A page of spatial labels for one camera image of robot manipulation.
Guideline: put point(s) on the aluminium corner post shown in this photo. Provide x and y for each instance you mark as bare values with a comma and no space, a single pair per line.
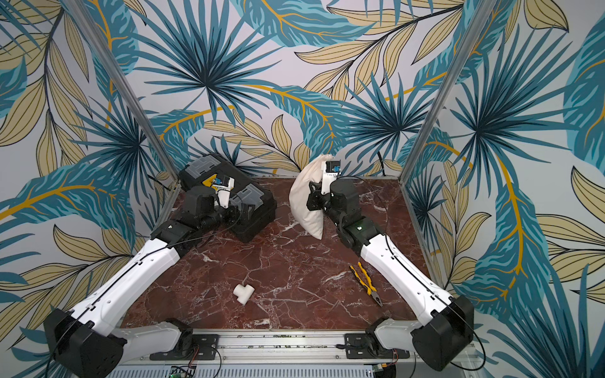
470,37
93,35

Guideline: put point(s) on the cream cloth soil bag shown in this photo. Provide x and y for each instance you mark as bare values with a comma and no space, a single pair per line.
311,220

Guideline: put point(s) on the white plastic pipe tee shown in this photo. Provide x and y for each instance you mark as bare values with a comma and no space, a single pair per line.
243,293

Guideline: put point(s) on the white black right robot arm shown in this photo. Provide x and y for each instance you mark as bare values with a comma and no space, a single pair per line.
445,325

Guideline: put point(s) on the left aluminium corner post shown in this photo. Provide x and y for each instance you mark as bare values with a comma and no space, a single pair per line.
93,35

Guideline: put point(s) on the black and yellow toolbox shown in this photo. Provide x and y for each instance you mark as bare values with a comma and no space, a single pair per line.
201,198

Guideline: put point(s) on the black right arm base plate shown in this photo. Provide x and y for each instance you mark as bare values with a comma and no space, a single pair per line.
365,346

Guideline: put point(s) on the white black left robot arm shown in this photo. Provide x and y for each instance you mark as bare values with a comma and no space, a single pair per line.
87,339

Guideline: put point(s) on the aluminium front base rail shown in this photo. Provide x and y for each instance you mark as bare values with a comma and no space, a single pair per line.
265,353

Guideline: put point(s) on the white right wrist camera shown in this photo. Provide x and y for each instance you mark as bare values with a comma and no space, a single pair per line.
330,173

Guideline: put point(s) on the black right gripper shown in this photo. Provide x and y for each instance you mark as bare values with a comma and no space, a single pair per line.
316,199

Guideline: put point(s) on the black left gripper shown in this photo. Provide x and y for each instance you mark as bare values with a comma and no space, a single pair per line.
235,220

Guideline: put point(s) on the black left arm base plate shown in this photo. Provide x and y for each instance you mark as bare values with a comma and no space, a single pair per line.
194,347

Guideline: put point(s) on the yellow black pliers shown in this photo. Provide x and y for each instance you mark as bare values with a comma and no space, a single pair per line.
365,281

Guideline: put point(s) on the right aluminium corner post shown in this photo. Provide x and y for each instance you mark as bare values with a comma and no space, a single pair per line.
470,37

